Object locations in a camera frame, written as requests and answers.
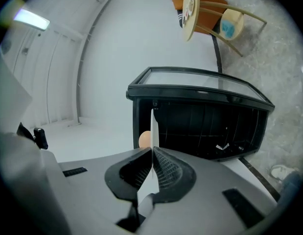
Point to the orange sofa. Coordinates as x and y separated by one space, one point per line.
210 11

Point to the ceiling light panel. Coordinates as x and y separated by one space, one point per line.
31 19

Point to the plate with green food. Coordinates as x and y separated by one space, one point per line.
191 2

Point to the person's white shoe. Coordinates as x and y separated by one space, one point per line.
282 171

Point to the white round plate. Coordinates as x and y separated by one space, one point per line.
154 131

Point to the black mini fridge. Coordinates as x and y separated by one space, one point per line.
190 131

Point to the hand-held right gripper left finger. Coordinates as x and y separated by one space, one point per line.
92 192

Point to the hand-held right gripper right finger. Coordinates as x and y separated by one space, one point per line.
207 180

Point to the plate with pink food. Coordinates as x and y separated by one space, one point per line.
188 8

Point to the person's blue jeans leg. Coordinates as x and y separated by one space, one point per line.
292 187

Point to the round wooden side table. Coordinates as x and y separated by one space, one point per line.
194 23

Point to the black and white striped blanket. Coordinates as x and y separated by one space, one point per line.
180 18

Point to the blue cloth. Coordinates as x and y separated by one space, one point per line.
227 28

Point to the white paper tag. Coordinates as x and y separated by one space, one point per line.
222 147

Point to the orange egg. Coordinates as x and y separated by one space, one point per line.
144 139

